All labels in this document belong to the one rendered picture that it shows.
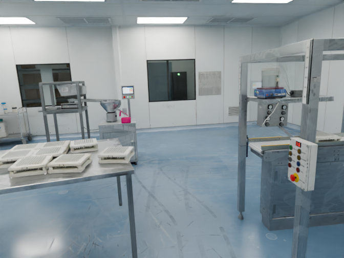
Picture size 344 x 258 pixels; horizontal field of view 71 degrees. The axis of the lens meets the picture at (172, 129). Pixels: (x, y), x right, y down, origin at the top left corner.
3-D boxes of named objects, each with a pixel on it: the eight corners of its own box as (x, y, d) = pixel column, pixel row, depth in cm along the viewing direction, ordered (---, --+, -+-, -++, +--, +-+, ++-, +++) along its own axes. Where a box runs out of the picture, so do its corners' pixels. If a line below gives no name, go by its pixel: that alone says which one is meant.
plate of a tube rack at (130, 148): (97, 157, 194) (97, 155, 194) (107, 148, 218) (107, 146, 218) (127, 156, 192) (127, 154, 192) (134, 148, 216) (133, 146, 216)
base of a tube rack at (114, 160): (98, 163, 195) (97, 160, 195) (107, 154, 219) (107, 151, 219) (128, 163, 193) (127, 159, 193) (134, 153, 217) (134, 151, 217)
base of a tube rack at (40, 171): (8, 178, 171) (8, 174, 171) (20, 166, 195) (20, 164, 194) (46, 173, 177) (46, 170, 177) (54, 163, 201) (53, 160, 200)
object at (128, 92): (123, 120, 447) (121, 85, 435) (124, 119, 457) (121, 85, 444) (136, 119, 450) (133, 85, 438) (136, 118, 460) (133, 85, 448)
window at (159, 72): (148, 102, 693) (146, 60, 669) (148, 102, 694) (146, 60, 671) (195, 99, 713) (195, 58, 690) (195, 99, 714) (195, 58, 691)
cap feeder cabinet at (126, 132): (102, 168, 420) (98, 125, 405) (105, 158, 475) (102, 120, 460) (138, 165, 429) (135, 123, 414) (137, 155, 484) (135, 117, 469)
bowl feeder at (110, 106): (100, 123, 420) (98, 102, 413) (103, 120, 455) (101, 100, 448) (129, 122, 427) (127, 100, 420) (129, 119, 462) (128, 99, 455)
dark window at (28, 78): (22, 107, 643) (15, 64, 621) (22, 107, 645) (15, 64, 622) (74, 105, 663) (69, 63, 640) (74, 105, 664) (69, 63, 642)
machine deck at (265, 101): (263, 104, 199) (263, 99, 198) (244, 100, 235) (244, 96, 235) (334, 101, 204) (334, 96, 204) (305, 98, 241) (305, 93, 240)
